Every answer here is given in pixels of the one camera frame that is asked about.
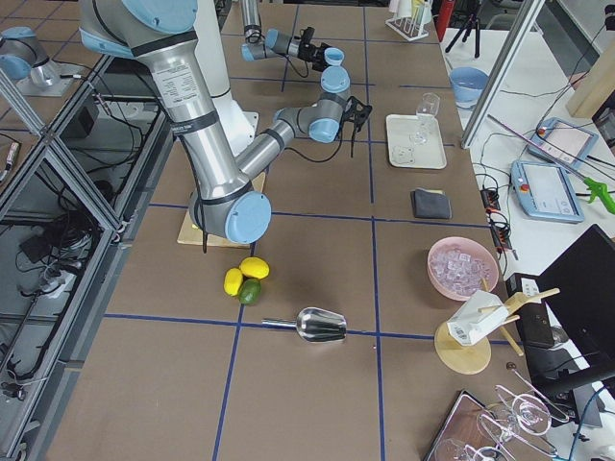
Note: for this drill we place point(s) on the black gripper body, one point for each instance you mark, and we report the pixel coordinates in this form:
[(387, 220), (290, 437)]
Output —
[(314, 51)]

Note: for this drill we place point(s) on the light blue cup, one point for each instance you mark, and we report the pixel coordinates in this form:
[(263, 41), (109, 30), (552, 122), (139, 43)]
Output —
[(333, 56)]

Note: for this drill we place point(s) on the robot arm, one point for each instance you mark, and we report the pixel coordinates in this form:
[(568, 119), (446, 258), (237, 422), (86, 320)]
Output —
[(180, 44), (259, 45)]

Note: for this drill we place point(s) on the large blue bowl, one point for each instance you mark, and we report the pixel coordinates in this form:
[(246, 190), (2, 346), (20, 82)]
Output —
[(468, 84)]

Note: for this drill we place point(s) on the pink bowl with ice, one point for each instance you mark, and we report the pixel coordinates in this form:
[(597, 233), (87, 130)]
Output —
[(458, 267)]

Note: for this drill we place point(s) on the metal ice scoop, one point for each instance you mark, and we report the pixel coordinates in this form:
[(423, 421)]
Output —
[(315, 325)]

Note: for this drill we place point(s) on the clear wine glass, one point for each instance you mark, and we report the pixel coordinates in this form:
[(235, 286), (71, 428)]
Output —
[(426, 112)]

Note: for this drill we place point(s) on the cream bear serving tray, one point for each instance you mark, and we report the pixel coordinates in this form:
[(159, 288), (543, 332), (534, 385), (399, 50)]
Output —
[(403, 153)]

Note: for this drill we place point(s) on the folded grey cloth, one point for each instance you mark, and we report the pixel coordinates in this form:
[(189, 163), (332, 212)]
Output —
[(430, 205)]

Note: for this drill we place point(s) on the wooden cutting board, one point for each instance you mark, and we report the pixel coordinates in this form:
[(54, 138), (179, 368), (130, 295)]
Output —
[(190, 234)]

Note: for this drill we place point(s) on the yellow lemon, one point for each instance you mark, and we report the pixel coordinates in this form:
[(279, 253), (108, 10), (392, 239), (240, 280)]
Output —
[(232, 281), (254, 267)]

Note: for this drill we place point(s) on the green lime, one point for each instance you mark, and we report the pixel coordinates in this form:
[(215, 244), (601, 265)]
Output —
[(249, 291)]

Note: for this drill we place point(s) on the blue teach pendant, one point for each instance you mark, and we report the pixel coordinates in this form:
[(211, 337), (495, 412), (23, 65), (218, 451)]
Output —
[(544, 192)]

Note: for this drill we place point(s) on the white carton on stand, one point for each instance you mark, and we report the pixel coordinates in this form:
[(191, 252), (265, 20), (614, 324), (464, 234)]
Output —
[(479, 315)]

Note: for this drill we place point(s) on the wooden cup stand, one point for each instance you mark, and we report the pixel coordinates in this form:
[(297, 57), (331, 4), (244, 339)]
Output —
[(471, 360)]

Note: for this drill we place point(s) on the black monitor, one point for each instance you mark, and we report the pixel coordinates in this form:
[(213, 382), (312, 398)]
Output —
[(584, 306)]

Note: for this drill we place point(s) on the upturned wine glasses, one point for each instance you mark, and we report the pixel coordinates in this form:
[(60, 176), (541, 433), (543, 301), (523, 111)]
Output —
[(473, 430)]

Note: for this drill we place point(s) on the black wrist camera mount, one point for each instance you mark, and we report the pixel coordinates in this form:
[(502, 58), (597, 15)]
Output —
[(356, 113)]

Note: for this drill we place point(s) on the white wire cup rack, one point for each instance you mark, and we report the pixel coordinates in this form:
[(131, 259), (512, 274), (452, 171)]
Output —
[(410, 18)]

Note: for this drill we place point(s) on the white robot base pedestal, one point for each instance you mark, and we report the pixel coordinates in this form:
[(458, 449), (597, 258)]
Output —
[(211, 59)]

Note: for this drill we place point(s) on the black camera tripod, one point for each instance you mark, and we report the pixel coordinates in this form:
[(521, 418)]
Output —
[(471, 24)]

